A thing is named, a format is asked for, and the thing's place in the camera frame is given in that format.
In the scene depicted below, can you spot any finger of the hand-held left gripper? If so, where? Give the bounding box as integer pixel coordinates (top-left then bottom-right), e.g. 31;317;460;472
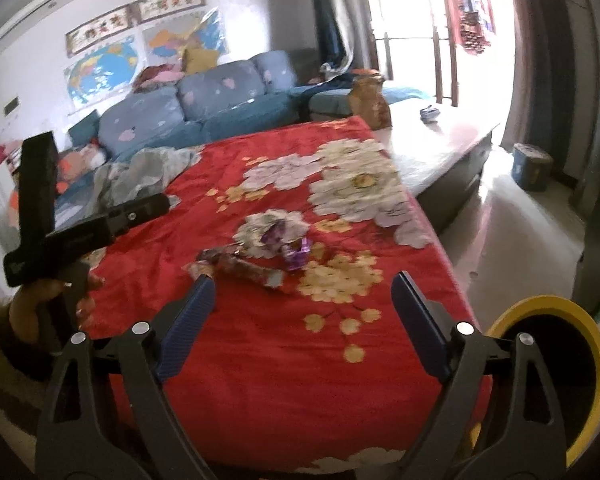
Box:
107;194;171;235

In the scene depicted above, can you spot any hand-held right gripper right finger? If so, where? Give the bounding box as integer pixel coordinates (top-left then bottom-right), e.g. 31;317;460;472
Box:
390;270;581;480

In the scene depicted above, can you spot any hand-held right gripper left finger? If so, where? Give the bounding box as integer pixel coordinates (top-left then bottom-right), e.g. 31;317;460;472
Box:
35;276;218;480

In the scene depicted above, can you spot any brown wrapper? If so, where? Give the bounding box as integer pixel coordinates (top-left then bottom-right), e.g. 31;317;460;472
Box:
195;247;286;288

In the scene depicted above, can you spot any purple shiny wrapper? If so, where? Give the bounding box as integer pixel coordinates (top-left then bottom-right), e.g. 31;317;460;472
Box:
280;237;312;271

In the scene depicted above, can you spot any yellow rimmed trash bin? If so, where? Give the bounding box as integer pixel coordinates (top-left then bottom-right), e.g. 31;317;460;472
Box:
472;296;600;471

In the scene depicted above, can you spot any person's left forearm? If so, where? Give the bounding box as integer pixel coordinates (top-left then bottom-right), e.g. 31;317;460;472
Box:
0;305;81;411

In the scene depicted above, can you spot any person's left hand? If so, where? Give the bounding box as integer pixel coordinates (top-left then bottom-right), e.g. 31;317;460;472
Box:
9;272;103;356

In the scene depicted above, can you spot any grey-green crumpled cloth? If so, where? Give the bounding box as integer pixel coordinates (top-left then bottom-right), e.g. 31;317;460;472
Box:
82;146;203;211

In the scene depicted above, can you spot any patterned cushion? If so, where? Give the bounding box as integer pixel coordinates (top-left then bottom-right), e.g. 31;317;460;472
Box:
57;142;106;196

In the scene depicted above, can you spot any red floral blanket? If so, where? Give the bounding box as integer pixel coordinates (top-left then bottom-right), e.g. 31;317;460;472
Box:
77;115;496;476

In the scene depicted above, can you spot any world map poster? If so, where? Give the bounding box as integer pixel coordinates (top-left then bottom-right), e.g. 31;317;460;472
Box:
64;42;143;111

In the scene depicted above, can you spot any blue floral sofa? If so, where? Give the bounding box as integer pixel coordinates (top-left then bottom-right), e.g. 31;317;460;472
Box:
55;50;431;196

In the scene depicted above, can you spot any pile of pink clothes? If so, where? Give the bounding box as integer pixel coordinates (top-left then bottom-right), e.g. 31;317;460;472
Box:
132;65;186;93

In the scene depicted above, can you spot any yellow cushion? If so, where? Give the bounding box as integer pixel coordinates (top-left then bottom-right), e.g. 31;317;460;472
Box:
182;47;220;75

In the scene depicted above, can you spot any framed calligraphy picture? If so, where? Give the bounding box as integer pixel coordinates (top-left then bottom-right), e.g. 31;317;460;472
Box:
137;0;204;18
65;7;133;56

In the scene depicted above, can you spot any coffee table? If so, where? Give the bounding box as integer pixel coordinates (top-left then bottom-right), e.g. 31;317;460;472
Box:
375;100;501;233

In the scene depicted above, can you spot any country map poster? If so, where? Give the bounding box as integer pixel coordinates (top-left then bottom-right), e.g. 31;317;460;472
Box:
142;7;229;63

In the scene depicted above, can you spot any brown paper bag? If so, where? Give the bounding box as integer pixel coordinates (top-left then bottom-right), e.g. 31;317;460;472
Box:
347;74;392;131

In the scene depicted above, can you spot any clothes heap with orange item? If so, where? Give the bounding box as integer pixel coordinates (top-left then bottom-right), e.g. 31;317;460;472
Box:
320;62;381;85

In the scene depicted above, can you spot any dark blue curtain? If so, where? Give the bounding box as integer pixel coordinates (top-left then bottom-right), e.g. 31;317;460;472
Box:
307;0;353;78

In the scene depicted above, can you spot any balcony glass door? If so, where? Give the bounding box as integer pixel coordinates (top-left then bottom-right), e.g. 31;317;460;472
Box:
360;0;461;108

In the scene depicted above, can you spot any hanging colourful laundry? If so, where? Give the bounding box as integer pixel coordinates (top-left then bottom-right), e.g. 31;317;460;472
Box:
440;0;496;56

